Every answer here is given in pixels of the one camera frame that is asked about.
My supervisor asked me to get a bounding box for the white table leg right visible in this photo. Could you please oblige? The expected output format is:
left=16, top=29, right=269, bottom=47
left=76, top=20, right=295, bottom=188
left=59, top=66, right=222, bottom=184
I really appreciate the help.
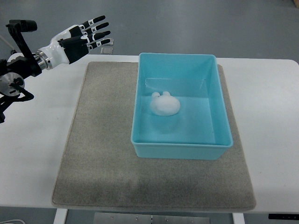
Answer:
left=232, top=213, right=245, bottom=224

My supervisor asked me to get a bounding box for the lower floor socket plate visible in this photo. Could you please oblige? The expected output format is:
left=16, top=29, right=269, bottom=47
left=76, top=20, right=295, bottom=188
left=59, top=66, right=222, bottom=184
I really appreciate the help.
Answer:
left=100, top=47, right=113, bottom=55

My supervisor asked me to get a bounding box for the white table leg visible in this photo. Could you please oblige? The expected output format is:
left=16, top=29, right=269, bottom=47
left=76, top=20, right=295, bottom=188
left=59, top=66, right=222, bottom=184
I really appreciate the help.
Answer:
left=232, top=213, right=245, bottom=224
left=53, top=209, right=68, bottom=224

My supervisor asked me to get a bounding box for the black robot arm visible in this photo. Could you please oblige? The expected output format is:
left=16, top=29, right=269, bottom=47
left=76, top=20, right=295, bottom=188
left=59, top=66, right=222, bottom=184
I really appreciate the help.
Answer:
left=0, top=20, right=42, bottom=123

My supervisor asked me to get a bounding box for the blue plastic box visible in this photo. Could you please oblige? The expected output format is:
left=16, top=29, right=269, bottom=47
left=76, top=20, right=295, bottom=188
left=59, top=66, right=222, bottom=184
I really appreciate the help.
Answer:
left=131, top=53, right=234, bottom=160

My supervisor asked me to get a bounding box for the white table leg left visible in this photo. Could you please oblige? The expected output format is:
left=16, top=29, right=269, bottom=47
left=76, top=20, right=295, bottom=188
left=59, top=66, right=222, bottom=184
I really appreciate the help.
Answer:
left=53, top=209, right=68, bottom=224

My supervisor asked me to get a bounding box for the grey felt mat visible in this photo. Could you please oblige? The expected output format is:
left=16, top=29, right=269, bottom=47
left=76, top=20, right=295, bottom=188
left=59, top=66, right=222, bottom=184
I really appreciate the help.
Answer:
left=52, top=62, right=256, bottom=212

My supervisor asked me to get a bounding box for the black table control panel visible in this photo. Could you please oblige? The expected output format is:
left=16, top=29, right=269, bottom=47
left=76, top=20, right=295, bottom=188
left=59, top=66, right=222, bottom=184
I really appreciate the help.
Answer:
left=268, top=213, right=299, bottom=220

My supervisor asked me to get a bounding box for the metal plate under table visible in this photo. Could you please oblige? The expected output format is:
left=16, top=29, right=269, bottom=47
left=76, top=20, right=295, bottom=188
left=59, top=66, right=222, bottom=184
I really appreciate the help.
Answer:
left=93, top=212, right=211, bottom=224

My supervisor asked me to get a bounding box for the white cable on floor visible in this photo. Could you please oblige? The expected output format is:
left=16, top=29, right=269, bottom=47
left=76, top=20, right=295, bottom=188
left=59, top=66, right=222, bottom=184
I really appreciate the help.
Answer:
left=0, top=218, right=24, bottom=224

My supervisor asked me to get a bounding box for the white bunny toy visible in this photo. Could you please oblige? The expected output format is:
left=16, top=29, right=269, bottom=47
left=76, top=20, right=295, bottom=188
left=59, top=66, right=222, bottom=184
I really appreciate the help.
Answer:
left=150, top=91, right=181, bottom=116

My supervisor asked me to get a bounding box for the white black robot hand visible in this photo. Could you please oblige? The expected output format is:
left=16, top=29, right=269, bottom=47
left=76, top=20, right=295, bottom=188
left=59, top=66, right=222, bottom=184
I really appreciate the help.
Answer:
left=35, top=15, right=112, bottom=70

